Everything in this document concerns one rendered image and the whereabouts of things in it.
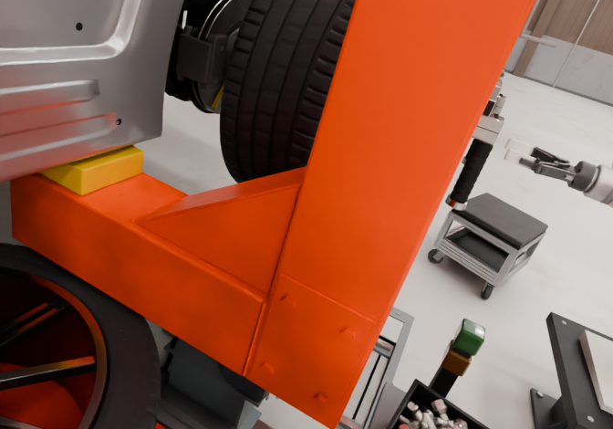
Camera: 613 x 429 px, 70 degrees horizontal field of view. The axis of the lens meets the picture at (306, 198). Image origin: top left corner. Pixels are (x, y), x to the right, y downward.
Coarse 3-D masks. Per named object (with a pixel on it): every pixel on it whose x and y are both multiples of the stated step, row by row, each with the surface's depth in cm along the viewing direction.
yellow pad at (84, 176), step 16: (80, 160) 73; (96, 160) 74; (112, 160) 76; (128, 160) 79; (48, 176) 74; (64, 176) 73; (80, 176) 71; (96, 176) 74; (112, 176) 77; (128, 176) 81; (80, 192) 72
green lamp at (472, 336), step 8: (464, 320) 74; (464, 328) 73; (472, 328) 73; (480, 328) 74; (456, 336) 74; (464, 336) 72; (472, 336) 72; (480, 336) 72; (456, 344) 73; (464, 344) 73; (472, 344) 72; (480, 344) 72; (472, 352) 73
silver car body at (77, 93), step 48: (0, 0) 51; (48, 0) 57; (96, 0) 63; (144, 0) 67; (0, 48) 54; (48, 48) 59; (96, 48) 66; (144, 48) 72; (0, 96) 53; (48, 96) 59; (96, 96) 67; (144, 96) 76; (0, 144) 57; (48, 144) 63; (96, 144) 71
